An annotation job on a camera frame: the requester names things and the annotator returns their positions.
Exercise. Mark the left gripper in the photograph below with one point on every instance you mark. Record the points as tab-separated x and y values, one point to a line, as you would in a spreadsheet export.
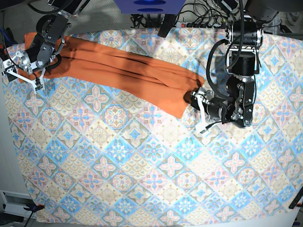
216	107

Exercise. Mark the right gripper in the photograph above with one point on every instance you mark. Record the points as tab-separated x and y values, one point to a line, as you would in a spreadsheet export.
27	60

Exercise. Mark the orange T-shirt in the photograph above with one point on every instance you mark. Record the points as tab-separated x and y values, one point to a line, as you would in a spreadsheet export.
161	83

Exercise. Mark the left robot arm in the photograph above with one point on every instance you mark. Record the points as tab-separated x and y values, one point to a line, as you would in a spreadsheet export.
244	38

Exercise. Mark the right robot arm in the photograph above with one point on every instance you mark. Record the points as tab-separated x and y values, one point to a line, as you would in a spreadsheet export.
44	51

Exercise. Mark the blue clamp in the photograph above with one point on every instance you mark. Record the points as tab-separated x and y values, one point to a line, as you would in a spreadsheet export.
8	37

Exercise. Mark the white power strip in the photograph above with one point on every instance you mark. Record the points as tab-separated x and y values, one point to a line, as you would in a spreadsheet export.
183	24

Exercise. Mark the patterned blue tablecloth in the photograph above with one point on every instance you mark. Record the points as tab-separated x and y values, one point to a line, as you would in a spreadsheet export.
97	155

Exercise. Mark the black clamp bottom right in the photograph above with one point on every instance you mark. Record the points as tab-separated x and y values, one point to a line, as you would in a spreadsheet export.
295	202

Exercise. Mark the black orange clamp bottom left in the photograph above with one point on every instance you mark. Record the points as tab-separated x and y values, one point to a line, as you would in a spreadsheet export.
33	209

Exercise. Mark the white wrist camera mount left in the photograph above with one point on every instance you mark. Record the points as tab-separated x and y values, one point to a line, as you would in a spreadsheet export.
202	126

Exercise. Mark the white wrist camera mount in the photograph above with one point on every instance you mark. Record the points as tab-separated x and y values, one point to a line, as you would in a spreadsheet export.
12	73
202	126

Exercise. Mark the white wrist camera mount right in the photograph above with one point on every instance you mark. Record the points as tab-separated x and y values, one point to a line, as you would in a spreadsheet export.
12	73

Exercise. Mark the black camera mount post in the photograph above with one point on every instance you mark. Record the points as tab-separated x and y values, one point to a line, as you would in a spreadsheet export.
167	24

